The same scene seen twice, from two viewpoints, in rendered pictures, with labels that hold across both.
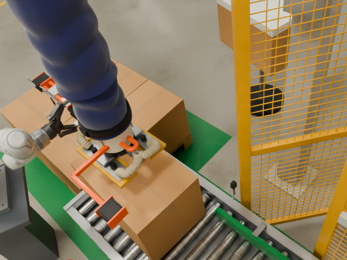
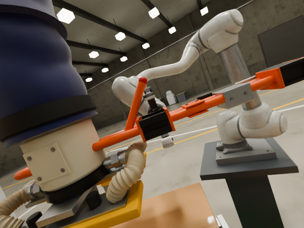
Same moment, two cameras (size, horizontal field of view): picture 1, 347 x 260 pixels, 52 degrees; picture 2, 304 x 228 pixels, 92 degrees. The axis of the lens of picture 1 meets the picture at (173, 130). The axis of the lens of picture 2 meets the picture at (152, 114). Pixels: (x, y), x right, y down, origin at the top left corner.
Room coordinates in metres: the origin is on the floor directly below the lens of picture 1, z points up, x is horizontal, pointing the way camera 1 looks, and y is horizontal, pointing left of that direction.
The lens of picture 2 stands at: (1.52, 0.10, 1.34)
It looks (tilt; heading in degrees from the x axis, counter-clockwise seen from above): 6 degrees down; 128
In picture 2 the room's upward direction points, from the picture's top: 22 degrees counter-clockwise
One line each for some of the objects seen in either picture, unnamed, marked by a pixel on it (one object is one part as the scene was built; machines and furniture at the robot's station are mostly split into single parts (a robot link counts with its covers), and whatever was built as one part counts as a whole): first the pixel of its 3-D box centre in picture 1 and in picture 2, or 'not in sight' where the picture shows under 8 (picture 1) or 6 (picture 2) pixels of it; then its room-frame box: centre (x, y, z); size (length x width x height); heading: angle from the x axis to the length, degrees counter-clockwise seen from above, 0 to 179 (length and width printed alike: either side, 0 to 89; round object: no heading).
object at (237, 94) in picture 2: (57, 92); (232, 96); (1.46, 0.53, 1.26); 0.07 x 0.07 x 0.04; 35
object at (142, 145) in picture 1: (133, 133); (66, 215); (1.13, 0.19, 1.17); 0.34 x 0.10 x 0.05; 35
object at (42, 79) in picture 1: (44, 81); (282, 74); (1.57, 0.61, 1.27); 0.08 x 0.07 x 0.05; 35
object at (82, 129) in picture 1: (104, 115); (53, 116); (1.08, 0.27, 1.39); 0.23 x 0.23 x 0.04
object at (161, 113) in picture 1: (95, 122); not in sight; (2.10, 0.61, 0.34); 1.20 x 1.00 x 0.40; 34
